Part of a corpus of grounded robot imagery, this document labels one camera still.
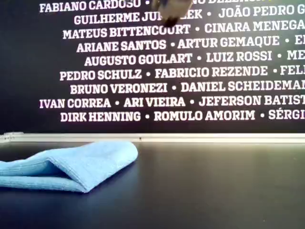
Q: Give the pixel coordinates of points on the light blue microfiber cloth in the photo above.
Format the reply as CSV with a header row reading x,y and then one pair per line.
x,y
95,162

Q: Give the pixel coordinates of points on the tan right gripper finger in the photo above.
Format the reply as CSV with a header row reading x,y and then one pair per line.
x,y
171,9

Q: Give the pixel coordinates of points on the black banner with white names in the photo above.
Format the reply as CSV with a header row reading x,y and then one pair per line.
x,y
23,71

